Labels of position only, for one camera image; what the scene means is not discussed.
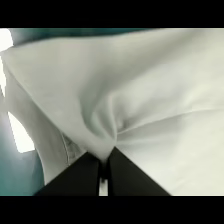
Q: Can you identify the white shirt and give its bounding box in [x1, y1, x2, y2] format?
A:
[0, 27, 224, 197]

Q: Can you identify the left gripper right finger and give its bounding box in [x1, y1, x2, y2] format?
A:
[105, 146, 172, 197]

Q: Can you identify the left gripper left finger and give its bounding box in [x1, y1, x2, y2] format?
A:
[34, 151, 102, 197]

